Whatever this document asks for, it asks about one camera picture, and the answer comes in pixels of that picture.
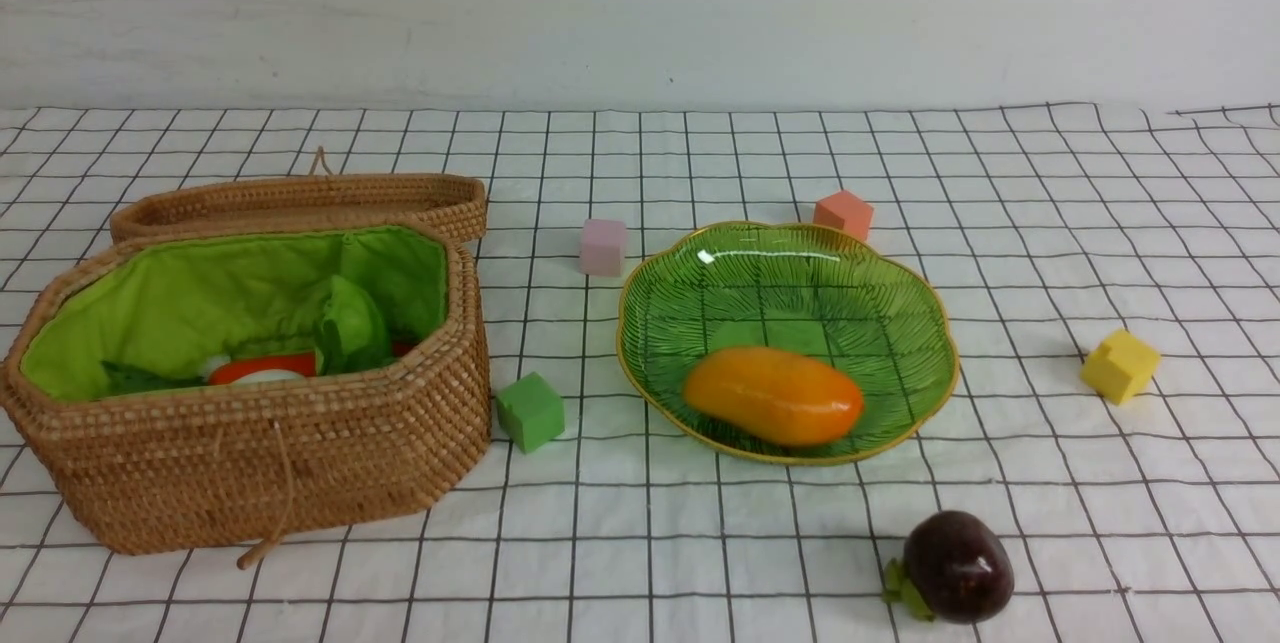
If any orange yellow toy mango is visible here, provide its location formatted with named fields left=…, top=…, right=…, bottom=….
left=682, top=346, right=865, bottom=448

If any green toy cucumber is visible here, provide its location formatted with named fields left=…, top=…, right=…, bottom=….
left=314, top=275, right=396, bottom=377

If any white toy radish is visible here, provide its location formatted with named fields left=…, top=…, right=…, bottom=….
left=228, top=369, right=306, bottom=386

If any orange toy carrot with leaves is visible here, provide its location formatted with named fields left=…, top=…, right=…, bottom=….
left=99, top=339, right=416, bottom=400

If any pink foam cube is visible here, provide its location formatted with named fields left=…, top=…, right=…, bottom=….
left=579, top=218, right=628, bottom=278

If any green glass leaf plate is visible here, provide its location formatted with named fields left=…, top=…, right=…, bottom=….
left=614, top=222, right=960, bottom=466

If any green foam cube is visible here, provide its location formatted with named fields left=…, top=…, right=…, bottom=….
left=495, top=371, right=566, bottom=455

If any orange foam cube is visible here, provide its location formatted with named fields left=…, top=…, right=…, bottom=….
left=812, top=190, right=876, bottom=243

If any white checkered tablecloth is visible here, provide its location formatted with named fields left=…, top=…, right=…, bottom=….
left=1, top=104, right=1279, bottom=642

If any dark purple toy mangosteen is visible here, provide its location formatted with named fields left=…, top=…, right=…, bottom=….
left=882, top=510, right=1015, bottom=625

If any woven rattan basket green lining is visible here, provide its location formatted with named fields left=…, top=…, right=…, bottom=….
left=0, top=214, right=492, bottom=571

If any yellow foam cube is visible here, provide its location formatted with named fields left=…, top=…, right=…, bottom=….
left=1080, top=328, right=1162, bottom=405

